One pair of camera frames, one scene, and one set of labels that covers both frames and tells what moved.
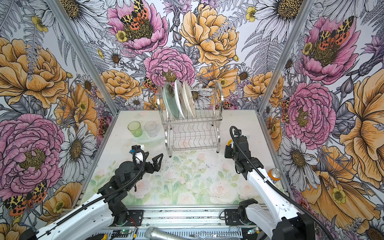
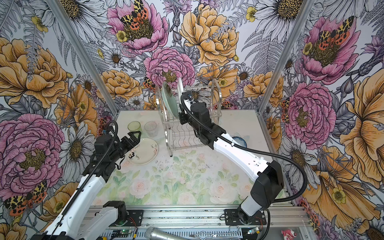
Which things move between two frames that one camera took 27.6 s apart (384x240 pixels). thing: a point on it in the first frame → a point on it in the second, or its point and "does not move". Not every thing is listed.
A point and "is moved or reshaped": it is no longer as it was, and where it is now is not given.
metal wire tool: x=233 y=233 does not move
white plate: x=189 y=100 is moved or reshaped
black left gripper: x=148 y=161 → x=123 y=146
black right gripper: x=234 y=148 → x=184 y=117
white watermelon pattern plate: x=180 y=98 does not move
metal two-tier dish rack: x=202 y=132 does not move
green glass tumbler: x=134 y=127 does not move
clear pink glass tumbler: x=151 y=127 does not move
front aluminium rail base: x=219 y=222 does not move
